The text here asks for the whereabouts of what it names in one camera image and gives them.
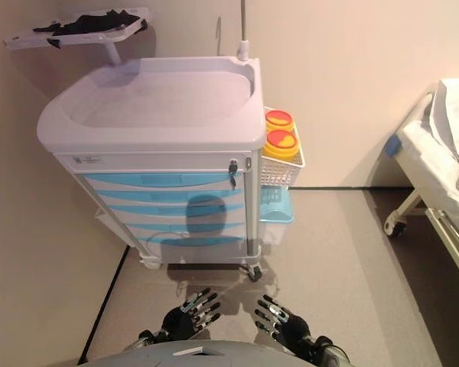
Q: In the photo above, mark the cart lock keys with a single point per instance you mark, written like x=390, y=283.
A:
x=233, y=168

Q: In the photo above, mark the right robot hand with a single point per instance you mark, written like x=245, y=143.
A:
x=290, y=329

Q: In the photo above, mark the white side shelf tray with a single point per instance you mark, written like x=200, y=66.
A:
x=88, y=38

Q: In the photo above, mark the bed caster wheel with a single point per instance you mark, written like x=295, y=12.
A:
x=398, y=228

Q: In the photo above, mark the blue lid waste bin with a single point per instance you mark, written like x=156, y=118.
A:
x=277, y=216

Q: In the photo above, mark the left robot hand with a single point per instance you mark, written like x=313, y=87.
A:
x=183, y=321

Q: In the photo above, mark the white medical cart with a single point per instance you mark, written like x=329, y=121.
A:
x=157, y=137

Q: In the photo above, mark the white side bin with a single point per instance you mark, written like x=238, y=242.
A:
x=103, y=219

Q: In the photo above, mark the grey robot torso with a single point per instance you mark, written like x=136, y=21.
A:
x=176, y=357

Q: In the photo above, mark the black cart caster wheel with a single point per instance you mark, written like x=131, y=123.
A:
x=254, y=272

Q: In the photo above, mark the black cloth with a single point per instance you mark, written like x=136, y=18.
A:
x=84, y=25

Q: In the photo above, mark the grey IV pole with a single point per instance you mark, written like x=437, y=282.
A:
x=243, y=47

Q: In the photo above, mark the yellow sharps container red lid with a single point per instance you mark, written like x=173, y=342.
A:
x=281, y=140
x=279, y=118

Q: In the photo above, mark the white hospital bed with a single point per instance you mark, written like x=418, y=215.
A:
x=436, y=153

